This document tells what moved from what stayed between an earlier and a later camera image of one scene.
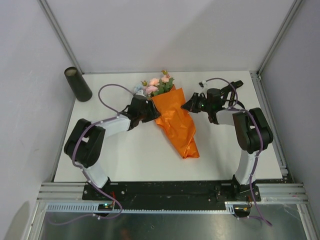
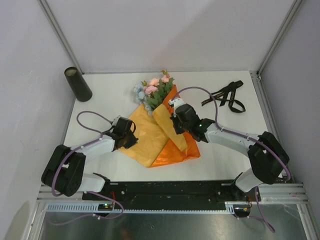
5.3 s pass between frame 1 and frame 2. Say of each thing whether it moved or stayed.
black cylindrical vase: stayed
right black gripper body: moved
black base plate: stayed
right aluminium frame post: stayed
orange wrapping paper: moved
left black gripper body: moved
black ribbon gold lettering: stayed
